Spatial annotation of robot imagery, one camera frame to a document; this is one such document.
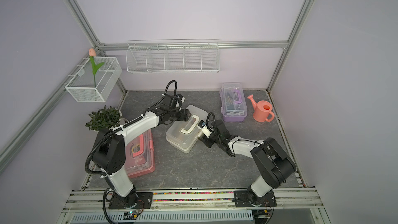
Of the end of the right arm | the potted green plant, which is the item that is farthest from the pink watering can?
the potted green plant

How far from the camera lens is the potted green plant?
825 mm

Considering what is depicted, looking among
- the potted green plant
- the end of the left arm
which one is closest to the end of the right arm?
the end of the left arm

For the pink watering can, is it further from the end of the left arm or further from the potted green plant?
the potted green plant

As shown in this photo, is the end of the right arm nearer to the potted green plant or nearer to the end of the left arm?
the end of the left arm

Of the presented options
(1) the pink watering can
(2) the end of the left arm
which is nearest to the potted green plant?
(2) the end of the left arm

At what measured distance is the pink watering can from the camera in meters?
0.98

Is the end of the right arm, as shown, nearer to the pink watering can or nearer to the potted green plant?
the pink watering can

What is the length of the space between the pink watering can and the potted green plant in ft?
2.74
